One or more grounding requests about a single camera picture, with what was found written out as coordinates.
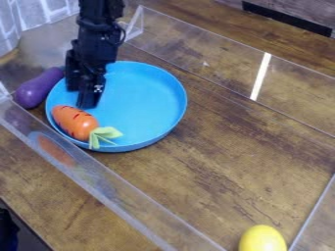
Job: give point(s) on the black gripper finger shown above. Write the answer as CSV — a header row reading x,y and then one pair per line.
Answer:
x,y
72,75
90,92

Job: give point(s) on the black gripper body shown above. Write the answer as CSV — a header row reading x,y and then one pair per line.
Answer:
x,y
95,46

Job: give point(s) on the orange toy carrot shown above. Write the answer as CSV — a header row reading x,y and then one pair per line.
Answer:
x,y
82,126

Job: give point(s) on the blue plastic plate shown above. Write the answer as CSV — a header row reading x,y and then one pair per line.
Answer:
x,y
143,104

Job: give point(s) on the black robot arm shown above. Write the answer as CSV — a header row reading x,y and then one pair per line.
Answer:
x,y
100,11

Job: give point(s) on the purple toy eggplant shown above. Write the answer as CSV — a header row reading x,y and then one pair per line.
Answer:
x,y
34,90

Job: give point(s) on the white curtain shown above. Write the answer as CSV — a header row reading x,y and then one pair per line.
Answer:
x,y
22,15

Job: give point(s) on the yellow toy lemon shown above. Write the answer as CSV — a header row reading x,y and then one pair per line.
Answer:
x,y
262,238

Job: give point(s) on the clear acrylic enclosure wall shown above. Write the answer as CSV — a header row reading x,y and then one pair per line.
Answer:
x,y
248,160

